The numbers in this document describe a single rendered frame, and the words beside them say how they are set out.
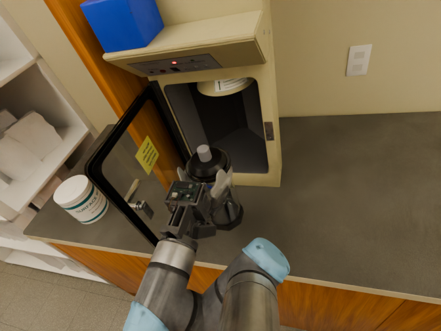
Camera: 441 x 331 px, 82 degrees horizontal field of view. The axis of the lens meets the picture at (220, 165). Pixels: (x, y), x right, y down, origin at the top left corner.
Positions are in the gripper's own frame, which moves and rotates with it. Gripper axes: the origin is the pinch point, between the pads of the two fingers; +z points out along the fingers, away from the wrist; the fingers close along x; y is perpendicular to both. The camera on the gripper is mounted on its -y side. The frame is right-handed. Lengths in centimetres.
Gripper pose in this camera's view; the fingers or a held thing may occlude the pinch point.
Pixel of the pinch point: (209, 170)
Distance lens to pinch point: 60.1
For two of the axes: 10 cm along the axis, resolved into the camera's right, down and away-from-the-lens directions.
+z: 2.4, -7.6, 6.0
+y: -2.3, -6.4, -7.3
